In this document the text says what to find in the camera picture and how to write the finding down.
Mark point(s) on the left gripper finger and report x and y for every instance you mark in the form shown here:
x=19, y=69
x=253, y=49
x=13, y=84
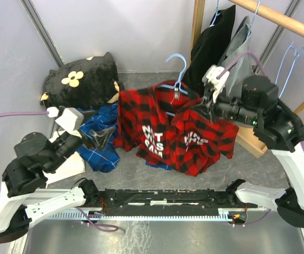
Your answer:
x=88, y=114
x=101, y=138

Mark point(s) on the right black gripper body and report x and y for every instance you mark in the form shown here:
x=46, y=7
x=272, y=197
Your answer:
x=214, y=110

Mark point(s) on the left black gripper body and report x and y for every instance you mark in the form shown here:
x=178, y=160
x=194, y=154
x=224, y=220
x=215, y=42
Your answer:
x=74, y=141

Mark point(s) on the light blue wire hanger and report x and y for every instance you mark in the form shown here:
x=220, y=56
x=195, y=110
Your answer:
x=178, y=79

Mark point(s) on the red black plaid shirt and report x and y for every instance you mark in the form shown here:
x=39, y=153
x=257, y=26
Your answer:
x=169, y=131

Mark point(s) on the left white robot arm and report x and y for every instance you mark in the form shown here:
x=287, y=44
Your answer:
x=36, y=156

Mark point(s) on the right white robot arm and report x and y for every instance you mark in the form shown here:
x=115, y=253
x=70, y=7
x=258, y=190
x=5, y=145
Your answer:
x=274, y=124

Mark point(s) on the blue plaid shirt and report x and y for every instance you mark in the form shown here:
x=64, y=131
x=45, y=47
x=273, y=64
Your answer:
x=107, y=159

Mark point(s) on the grey hanging shirt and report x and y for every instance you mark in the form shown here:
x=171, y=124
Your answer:
x=242, y=69

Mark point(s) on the blue hanger under grey shirt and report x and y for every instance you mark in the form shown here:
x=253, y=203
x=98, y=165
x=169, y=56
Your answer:
x=252, y=21

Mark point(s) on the blue hanger under black garment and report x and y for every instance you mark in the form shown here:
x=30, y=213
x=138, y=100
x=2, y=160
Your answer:
x=217, y=13

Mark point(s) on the white folded cloth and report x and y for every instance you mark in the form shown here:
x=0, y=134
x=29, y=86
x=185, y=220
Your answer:
x=73, y=166

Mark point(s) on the black flower-print garment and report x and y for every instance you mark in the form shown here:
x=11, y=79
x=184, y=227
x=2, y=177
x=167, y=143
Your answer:
x=88, y=83

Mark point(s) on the black hanging garment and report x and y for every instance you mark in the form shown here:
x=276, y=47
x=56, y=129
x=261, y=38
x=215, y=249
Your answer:
x=209, y=48

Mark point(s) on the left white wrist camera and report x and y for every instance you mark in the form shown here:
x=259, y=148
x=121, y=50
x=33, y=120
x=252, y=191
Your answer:
x=70, y=119

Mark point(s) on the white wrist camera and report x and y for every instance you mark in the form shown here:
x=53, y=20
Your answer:
x=214, y=82
x=70, y=119

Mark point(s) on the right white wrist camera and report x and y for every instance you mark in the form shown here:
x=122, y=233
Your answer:
x=214, y=82

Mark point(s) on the wooden clothes rack frame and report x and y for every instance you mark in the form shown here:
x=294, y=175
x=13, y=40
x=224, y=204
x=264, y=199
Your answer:
x=245, y=136

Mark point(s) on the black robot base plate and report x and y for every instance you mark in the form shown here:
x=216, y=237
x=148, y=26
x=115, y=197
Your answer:
x=165, y=202

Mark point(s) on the light blue cable duct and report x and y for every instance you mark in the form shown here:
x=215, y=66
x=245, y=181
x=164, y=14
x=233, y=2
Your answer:
x=223, y=216

